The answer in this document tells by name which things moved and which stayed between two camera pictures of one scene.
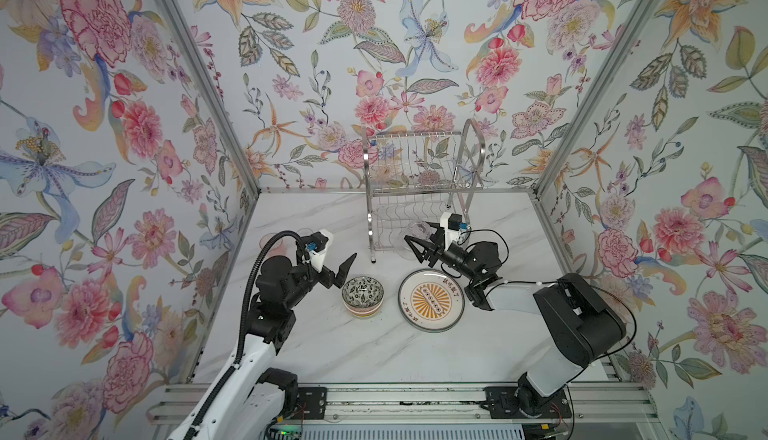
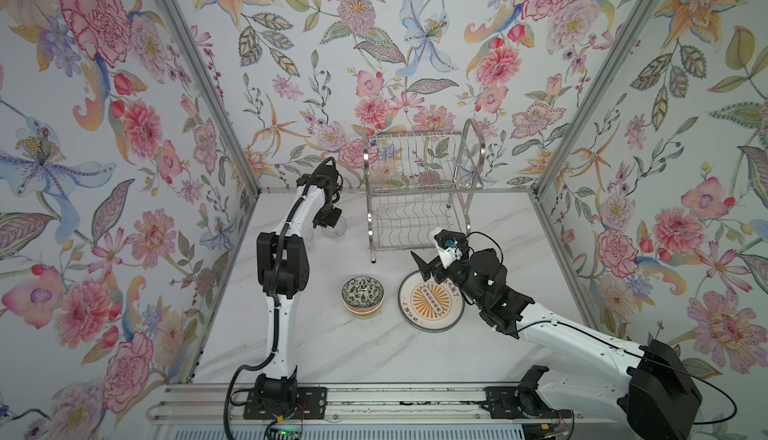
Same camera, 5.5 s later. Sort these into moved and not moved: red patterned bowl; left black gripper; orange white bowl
Moved: left black gripper
Not moved: red patterned bowl; orange white bowl
